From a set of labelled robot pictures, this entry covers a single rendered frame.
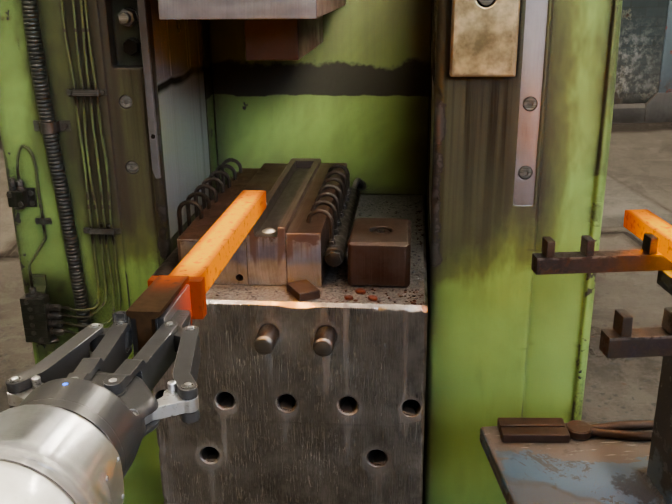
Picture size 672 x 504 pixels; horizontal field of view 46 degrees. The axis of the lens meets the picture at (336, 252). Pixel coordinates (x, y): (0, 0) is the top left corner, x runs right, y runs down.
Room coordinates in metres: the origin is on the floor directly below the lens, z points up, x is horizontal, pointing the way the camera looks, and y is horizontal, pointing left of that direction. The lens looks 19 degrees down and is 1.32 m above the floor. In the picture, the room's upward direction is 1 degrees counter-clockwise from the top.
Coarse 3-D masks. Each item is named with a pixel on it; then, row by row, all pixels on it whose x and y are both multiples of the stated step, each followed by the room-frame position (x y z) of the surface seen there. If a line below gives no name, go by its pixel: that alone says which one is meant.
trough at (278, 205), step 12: (300, 168) 1.42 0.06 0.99; (288, 180) 1.33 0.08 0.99; (300, 180) 1.33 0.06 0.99; (276, 192) 1.22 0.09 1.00; (288, 192) 1.26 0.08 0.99; (276, 204) 1.19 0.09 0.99; (288, 204) 1.19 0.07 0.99; (264, 216) 1.11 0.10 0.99; (276, 216) 1.12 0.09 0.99; (264, 228) 1.06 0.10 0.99; (276, 228) 1.06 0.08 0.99
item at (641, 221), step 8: (624, 216) 0.97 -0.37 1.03; (632, 216) 0.94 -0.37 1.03; (640, 216) 0.94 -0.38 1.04; (648, 216) 0.94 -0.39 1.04; (656, 216) 0.94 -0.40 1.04; (624, 224) 0.96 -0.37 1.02; (632, 224) 0.94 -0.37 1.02; (640, 224) 0.92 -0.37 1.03; (648, 224) 0.91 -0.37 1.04; (656, 224) 0.90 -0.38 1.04; (664, 224) 0.90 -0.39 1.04; (632, 232) 0.94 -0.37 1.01; (640, 232) 0.92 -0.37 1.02; (648, 232) 0.90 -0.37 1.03; (656, 232) 0.88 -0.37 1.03; (664, 232) 0.87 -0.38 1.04; (664, 240) 0.86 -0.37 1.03; (664, 248) 0.85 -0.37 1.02; (664, 256) 0.85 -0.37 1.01
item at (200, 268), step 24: (264, 192) 0.97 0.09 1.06; (240, 216) 0.85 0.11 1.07; (216, 240) 0.76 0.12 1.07; (240, 240) 0.82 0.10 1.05; (192, 264) 0.69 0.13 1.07; (216, 264) 0.71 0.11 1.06; (168, 288) 0.60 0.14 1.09; (192, 288) 0.62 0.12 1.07; (144, 312) 0.55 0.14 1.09; (192, 312) 0.62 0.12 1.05; (144, 336) 0.55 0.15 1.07
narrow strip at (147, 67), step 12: (144, 0) 1.18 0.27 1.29; (144, 12) 1.18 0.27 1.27; (144, 24) 1.18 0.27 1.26; (144, 36) 1.18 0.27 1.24; (144, 48) 1.18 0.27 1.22; (144, 60) 1.18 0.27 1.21; (144, 72) 1.18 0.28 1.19; (156, 132) 1.18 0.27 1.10; (156, 144) 1.18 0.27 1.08; (156, 156) 1.18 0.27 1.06; (156, 168) 1.18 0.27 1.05
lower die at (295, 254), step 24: (264, 168) 1.41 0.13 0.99; (288, 168) 1.37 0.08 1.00; (312, 168) 1.36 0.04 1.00; (336, 168) 1.40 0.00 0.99; (240, 192) 1.28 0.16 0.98; (312, 192) 1.23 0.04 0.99; (336, 192) 1.24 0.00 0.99; (216, 216) 1.15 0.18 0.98; (288, 216) 1.07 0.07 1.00; (192, 240) 1.04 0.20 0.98; (264, 240) 1.03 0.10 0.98; (288, 240) 1.02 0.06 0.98; (312, 240) 1.02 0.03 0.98; (240, 264) 1.03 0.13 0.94; (264, 264) 1.03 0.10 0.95; (288, 264) 1.02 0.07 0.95; (312, 264) 1.02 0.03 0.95
